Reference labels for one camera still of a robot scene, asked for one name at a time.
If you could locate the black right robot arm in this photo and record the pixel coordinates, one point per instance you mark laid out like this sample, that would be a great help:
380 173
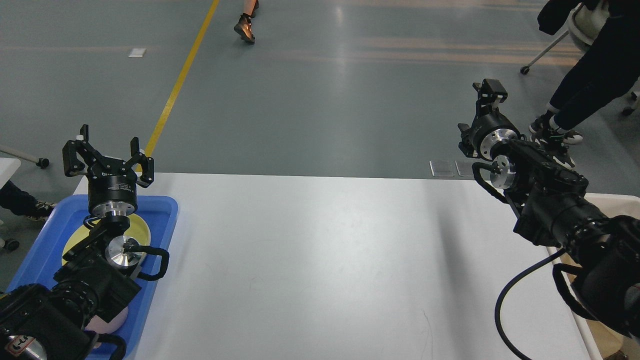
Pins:
551 210

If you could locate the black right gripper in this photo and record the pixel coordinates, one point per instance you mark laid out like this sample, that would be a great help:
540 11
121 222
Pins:
490 130

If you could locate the white chair leg with caster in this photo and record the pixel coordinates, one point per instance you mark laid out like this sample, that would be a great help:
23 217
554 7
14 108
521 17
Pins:
40 162

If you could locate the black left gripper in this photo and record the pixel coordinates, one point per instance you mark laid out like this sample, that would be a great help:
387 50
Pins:
116 193

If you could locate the person in black shorts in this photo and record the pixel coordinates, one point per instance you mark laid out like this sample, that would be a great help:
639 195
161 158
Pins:
244 25

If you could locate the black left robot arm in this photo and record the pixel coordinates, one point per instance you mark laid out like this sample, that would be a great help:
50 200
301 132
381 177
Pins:
98 277

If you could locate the person in dark trousers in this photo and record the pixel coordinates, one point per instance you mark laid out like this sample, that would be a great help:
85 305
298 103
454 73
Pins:
606 71

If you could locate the metal floor plate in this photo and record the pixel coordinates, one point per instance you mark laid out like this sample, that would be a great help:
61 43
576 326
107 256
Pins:
465 168
441 169

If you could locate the seated person dark trousers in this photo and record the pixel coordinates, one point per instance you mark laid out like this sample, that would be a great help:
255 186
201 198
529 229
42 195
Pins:
22 203

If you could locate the left metal floor plate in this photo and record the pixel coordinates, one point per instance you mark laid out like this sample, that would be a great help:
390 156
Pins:
441 169

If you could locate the white office chair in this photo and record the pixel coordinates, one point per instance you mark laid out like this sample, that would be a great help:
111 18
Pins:
583 18

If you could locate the beige plastic bin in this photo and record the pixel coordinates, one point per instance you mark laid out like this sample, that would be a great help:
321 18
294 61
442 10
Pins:
603 343

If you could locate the blue plastic tray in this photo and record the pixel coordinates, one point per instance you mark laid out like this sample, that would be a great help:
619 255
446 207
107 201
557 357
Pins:
160 214

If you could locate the right metal floor plate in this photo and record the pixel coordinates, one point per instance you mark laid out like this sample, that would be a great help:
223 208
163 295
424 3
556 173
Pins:
465 168

